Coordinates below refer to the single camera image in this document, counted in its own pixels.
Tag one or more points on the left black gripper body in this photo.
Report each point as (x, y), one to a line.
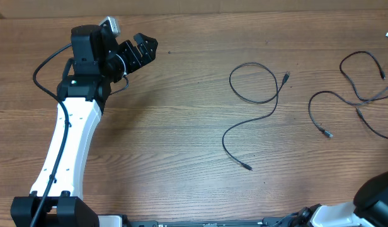
(128, 57)

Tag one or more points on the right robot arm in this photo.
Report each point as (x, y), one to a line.
(368, 208)

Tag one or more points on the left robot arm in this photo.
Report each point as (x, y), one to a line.
(98, 61)

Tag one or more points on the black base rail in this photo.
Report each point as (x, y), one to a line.
(209, 223)

